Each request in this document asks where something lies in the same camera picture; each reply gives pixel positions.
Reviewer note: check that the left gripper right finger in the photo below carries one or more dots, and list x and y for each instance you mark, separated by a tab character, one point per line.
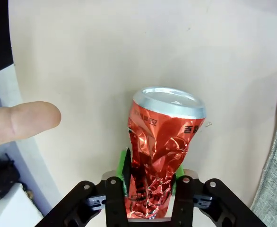
190	201

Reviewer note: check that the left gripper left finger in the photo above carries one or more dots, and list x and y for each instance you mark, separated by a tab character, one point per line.
122	170

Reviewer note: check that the crushed red drink can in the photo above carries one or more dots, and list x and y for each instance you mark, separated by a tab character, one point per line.
162	142

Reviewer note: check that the black backpack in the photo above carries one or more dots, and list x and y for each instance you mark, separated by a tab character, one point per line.
1	177

